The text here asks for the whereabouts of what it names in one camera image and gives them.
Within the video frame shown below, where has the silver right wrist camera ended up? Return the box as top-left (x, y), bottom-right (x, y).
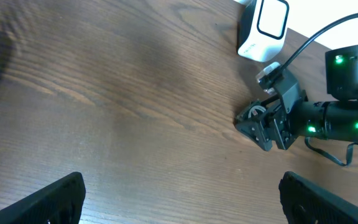
top-left (255, 62), bottom-right (282, 95)

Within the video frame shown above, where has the white barcode scanner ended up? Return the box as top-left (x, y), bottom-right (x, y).
top-left (237, 0), bottom-right (290, 62)

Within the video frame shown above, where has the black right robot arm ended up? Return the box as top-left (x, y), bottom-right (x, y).
top-left (235, 45), bottom-right (358, 151)

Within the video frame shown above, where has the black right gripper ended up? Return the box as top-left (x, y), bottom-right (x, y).
top-left (235, 69), bottom-right (307, 151)

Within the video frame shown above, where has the dark green round-logo packet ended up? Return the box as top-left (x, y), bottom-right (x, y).
top-left (236, 100), bottom-right (267, 121)

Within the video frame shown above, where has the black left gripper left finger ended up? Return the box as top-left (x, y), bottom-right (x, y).
top-left (0, 172), bottom-right (86, 224)

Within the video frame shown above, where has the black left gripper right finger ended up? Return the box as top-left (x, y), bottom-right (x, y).
top-left (278, 171), bottom-right (358, 223)

